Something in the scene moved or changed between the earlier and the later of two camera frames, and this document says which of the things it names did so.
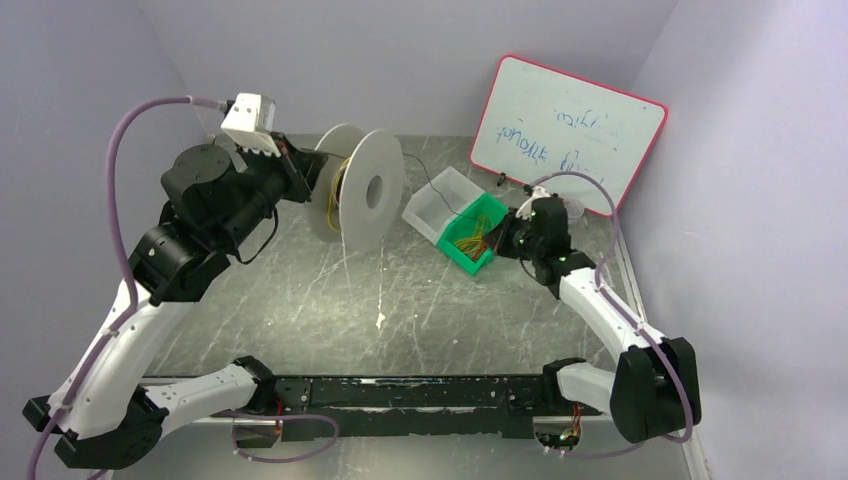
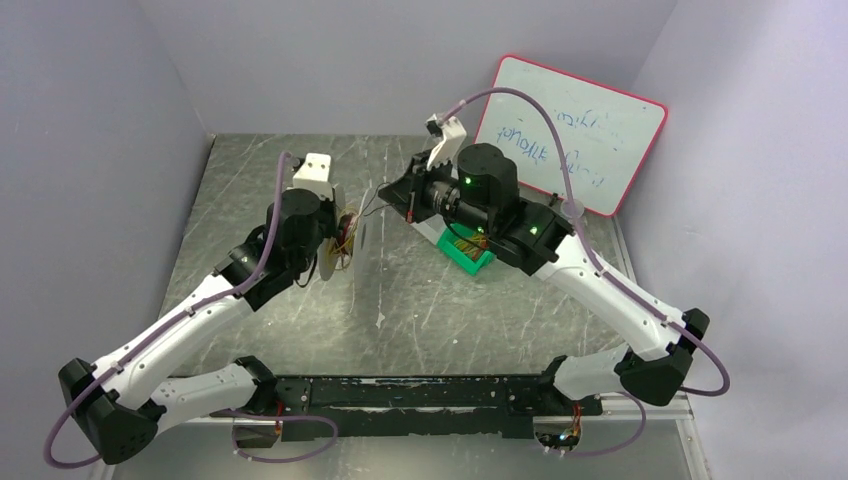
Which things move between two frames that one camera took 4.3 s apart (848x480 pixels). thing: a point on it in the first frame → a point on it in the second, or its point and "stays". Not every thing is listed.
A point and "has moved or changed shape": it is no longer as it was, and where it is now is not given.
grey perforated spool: x=359 y=192 → x=360 y=252
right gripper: x=506 y=240 → x=416 y=188
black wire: x=457 y=214 has moved or changed shape
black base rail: x=487 y=407 stays
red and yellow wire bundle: x=473 y=246 stays
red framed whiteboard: x=539 y=121 stays
